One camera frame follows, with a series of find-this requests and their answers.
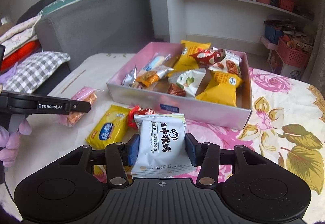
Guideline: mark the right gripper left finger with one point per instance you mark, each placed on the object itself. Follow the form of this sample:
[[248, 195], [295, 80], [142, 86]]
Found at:
[[71, 188]]

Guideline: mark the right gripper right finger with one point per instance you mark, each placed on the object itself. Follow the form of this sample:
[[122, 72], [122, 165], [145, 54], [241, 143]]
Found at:
[[250, 185]]

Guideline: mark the pink wafer pack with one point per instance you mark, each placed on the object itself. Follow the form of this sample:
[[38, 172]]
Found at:
[[81, 104]]

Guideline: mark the yellow cracker pack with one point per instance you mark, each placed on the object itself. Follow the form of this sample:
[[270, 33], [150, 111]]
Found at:
[[110, 129]]

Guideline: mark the white monkey cake pack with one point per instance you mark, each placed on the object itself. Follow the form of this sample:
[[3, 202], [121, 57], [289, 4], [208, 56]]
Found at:
[[162, 148]]

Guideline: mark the yellow waffle sandwich pack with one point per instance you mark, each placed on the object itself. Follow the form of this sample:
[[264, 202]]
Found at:
[[221, 89]]

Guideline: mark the silver foil candy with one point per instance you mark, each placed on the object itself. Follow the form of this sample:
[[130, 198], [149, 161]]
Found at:
[[130, 78]]

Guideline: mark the white green snack pack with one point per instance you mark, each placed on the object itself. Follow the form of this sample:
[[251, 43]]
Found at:
[[186, 84]]

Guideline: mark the white pecan snack pack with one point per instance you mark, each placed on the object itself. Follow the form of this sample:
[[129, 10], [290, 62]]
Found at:
[[229, 64]]

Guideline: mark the orange jam biscuit pack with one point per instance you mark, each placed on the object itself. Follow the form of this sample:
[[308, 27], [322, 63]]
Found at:
[[154, 75]]

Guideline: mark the red white candy pack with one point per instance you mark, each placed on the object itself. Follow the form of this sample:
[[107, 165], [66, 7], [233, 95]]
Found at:
[[208, 57]]

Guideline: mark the blue white rice cracker pack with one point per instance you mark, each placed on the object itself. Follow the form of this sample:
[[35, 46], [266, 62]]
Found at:
[[157, 60]]

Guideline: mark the purple gloved left hand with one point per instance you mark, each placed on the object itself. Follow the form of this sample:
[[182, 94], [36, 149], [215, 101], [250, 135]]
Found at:
[[10, 142]]

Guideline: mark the grey checkered pillow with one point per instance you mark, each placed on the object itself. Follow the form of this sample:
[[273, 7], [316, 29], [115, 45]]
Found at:
[[34, 71]]

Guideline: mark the folded blankets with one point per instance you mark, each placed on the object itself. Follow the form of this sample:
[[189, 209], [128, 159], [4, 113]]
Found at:
[[20, 42]]

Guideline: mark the floral tablecloth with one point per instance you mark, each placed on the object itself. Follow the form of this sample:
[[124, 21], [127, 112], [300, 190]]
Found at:
[[286, 126]]

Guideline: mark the teal cushion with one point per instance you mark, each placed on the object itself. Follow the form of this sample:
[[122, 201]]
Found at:
[[56, 5]]

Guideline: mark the pink cardboard box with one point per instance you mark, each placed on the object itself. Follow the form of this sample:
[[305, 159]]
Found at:
[[163, 78]]

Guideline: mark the grey sofa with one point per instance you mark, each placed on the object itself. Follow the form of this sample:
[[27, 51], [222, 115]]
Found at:
[[89, 27]]

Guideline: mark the pink plastic basket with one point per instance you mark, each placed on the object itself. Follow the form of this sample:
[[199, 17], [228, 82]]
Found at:
[[291, 56]]

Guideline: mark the blue storage bin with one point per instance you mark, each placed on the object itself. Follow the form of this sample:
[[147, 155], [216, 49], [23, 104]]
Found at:
[[272, 34]]

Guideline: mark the red small basket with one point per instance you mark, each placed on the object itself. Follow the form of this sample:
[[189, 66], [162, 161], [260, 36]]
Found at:
[[287, 5]]

